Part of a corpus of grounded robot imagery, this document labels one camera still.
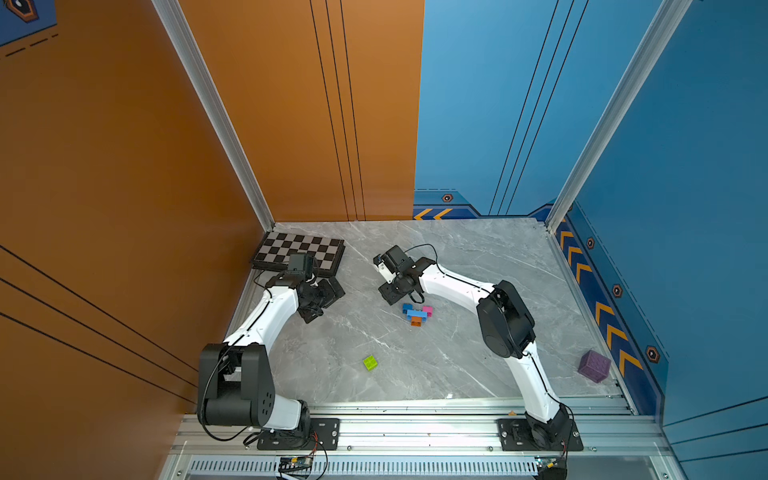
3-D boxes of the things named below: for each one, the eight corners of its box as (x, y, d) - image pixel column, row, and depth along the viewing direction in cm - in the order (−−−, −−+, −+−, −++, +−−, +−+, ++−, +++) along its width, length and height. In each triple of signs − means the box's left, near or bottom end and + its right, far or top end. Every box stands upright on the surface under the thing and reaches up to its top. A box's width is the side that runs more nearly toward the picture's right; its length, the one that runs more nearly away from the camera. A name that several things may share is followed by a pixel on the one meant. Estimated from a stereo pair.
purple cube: (577, 375, 85) (587, 368, 80) (581, 357, 88) (591, 349, 83) (596, 385, 83) (608, 378, 78) (599, 366, 86) (611, 359, 82)
